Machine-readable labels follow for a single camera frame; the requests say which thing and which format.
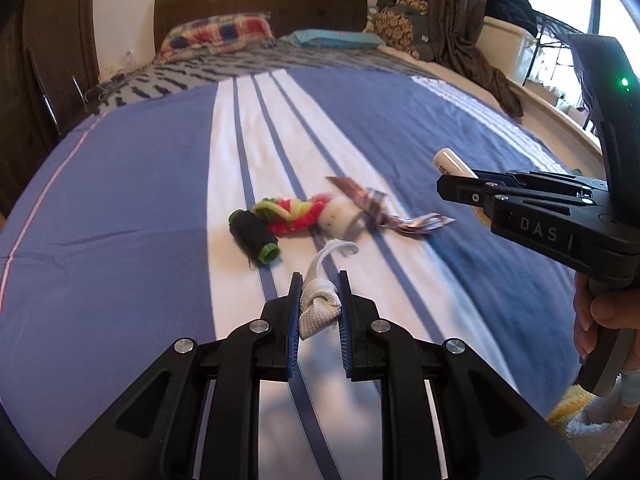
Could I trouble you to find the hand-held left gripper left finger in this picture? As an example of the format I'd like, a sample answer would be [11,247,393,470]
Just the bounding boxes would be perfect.
[56,272,304,480]

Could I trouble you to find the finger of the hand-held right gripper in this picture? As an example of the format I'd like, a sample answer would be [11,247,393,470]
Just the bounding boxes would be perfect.
[436,174,608,209]
[475,170,608,192]

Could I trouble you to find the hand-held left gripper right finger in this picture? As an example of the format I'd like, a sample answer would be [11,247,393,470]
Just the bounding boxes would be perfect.
[338,270,586,480]

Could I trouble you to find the white knotted cloth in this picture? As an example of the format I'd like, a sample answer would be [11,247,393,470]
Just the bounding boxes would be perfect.
[298,239,360,342]

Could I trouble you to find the white tube with red print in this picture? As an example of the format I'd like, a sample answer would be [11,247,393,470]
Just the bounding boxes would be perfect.
[432,147,479,179]

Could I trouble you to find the person's right hand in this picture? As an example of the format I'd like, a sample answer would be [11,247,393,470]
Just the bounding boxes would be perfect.
[573,275,640,362]

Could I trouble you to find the shiny foil wrapper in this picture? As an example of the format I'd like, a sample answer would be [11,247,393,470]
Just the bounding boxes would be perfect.
[325,176,456,237]

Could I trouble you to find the black thread spool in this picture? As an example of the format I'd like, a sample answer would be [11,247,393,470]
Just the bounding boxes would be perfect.
[228,209,280,266]

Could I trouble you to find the pink yellow yarn toy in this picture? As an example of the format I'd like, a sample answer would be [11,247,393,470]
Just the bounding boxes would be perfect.
[251,195,331,237]

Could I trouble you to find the white storage box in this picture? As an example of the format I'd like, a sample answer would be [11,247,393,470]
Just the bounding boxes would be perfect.
[480,15,539,86]

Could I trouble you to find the black metal rack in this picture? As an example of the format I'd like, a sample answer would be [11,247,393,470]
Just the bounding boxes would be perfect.
[535,12,601,136]

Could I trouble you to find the black jacket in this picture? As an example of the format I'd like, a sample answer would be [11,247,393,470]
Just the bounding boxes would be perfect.
[486,0,539,36]

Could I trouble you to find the brown curtain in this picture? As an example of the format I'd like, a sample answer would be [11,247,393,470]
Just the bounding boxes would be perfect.
[376,0,523,119]

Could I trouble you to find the yellow fluffy rug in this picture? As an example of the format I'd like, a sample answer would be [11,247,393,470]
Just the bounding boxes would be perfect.
[547,384,636,466]

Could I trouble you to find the teal pillow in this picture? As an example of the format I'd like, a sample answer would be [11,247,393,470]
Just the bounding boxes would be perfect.
[279,28,387,51]

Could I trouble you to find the blue white striped blanket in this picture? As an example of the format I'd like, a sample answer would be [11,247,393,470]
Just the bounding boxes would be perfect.
[0,67,601,480]

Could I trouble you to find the grey zebra patterned sheet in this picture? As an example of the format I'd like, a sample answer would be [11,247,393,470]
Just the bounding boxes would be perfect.
[85,42,441,111]

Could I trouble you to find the red blue plaid pillow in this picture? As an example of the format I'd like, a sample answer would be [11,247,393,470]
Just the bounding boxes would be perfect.
[157,14,277,56]

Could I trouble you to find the folding chair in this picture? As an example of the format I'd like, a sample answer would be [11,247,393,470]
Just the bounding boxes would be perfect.
[25,45,87,136]

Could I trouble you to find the dark wooden wardrobe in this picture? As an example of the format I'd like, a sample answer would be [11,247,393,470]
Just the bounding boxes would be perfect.
[0,0,101,216]

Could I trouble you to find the white charger cables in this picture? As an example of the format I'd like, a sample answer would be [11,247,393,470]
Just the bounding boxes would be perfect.
[85,72,127,103]

